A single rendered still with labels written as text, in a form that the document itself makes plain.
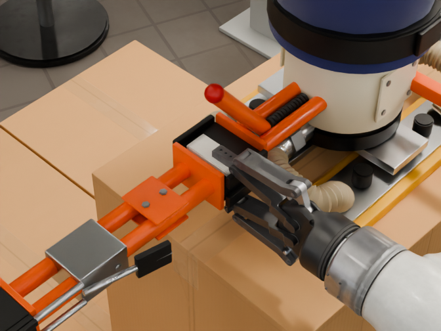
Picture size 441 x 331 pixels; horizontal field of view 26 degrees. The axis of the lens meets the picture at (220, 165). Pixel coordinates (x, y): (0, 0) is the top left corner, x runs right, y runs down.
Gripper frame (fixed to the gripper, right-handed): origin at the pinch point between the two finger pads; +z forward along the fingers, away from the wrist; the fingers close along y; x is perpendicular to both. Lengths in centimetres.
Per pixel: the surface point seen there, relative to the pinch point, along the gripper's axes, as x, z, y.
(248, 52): 122, 102, 108
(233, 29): 126, 112, 107
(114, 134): 31, 59, 54
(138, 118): 38, 59, 54
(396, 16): 21.4, -9.2, -15.9
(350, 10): 17.3, -5.5, -17.2
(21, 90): 60, 140, 109
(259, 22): 130, 105, 103
